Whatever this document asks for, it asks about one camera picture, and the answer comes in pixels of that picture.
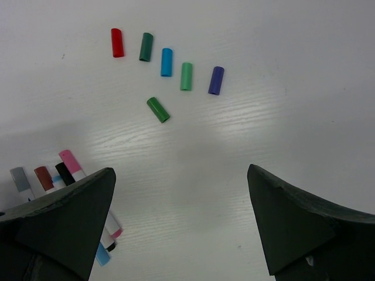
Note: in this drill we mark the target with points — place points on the light blue pen cap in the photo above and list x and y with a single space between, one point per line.
167 62

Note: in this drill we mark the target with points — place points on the red pen cap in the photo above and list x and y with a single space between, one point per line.
117 43

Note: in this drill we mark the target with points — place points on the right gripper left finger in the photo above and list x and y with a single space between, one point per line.
56 236

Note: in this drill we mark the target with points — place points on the black marker pen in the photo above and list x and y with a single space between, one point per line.
66 174

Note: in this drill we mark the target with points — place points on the dark red marker pen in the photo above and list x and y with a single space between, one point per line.
45 179

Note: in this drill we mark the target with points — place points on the pink cap blue marker pen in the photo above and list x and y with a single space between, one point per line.
102 255

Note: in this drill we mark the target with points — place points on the teal green pen cap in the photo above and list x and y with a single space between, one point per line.
186 76

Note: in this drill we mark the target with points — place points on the dark blue pen cap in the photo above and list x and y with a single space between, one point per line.
216 80

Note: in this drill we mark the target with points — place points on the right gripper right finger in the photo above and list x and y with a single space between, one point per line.
305 237

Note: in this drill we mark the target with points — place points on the grey green marker pen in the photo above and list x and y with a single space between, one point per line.
22 184

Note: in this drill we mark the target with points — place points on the dark green pen cap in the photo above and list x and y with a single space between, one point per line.
146 47

